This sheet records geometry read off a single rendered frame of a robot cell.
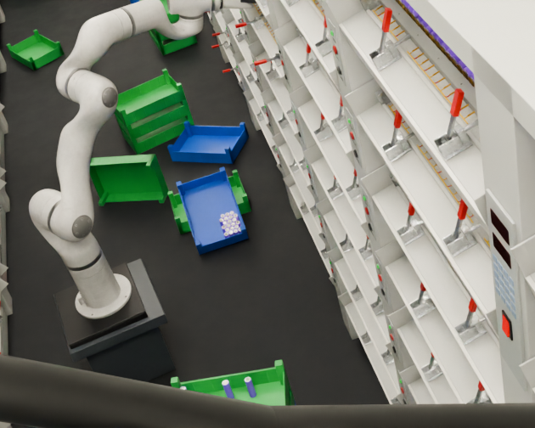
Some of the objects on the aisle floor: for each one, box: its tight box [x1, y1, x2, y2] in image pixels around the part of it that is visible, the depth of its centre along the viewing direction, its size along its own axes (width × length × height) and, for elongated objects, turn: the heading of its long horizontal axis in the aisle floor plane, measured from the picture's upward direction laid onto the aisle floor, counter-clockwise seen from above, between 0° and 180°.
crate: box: [176, 166, 249, 255], centre depth 360 cm, size 30×20×8 cm
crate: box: [167, 121, 249, 164], centre depth 409 cm, size 30×20×8 cm
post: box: [322, 0, 417, 404], centre depth 200 cm, size 20×9×174 cm, turn 119°
